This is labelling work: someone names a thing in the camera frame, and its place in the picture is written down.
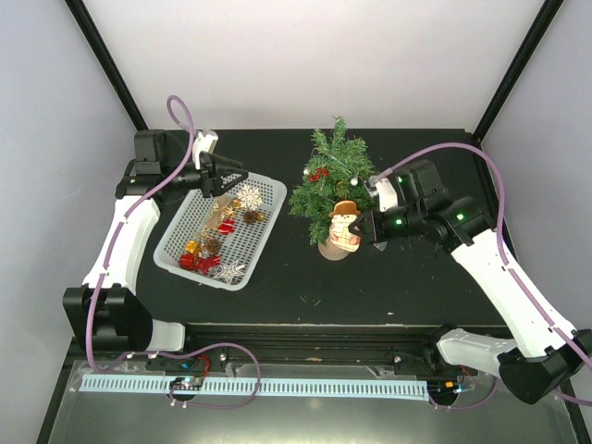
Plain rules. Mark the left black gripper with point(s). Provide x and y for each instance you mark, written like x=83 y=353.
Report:
x=210 y=178

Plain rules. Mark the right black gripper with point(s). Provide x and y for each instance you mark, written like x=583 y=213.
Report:
x=363 y=216

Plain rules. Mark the wooden bauble ornament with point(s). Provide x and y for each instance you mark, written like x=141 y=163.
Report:
x=343 y=214

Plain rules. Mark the small green christmas tree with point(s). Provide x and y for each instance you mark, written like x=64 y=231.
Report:
x=349 y=166

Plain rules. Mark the red berry sprig ornament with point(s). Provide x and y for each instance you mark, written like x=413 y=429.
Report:
x=318 y=174

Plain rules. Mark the white plastic basket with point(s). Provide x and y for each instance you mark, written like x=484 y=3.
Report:
x=245 y=244

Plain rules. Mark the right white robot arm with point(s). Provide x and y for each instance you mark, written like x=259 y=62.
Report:
x=545 y=348

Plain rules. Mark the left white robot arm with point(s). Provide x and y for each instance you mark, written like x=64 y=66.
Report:
x=104 y=311

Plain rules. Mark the white wooden snowflake ornament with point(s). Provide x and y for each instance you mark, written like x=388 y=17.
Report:
x=250 y=196

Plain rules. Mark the brown pine cone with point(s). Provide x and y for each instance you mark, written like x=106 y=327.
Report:
x=253 y=216
x=212 y=246

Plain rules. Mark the red santa figure ornament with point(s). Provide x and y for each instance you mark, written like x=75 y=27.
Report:
x=226 y=227

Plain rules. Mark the gold gift box ornament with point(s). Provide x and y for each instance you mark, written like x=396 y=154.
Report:
x=193 y=247

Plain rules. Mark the red bow ornament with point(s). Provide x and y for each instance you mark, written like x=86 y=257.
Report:
x=203 y=265

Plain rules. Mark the silver star ornament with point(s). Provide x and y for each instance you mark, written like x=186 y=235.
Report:
x=228 y=273

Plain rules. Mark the red gift box ornament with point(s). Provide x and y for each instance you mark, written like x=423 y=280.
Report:
x=188 y=261

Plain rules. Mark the small circuit board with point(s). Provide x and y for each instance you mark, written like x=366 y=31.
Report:
x=186 y=383

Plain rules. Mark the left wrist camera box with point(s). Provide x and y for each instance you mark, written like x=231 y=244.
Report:
x=204 y=142

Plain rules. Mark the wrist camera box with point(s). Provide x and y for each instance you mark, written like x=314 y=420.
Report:
x=382 y=192
x=204 y=142

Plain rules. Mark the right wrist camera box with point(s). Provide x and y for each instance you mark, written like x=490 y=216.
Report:
x=382 y=192

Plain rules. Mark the light blue cable duct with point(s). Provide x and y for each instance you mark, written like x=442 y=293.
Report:
x=408 y=390

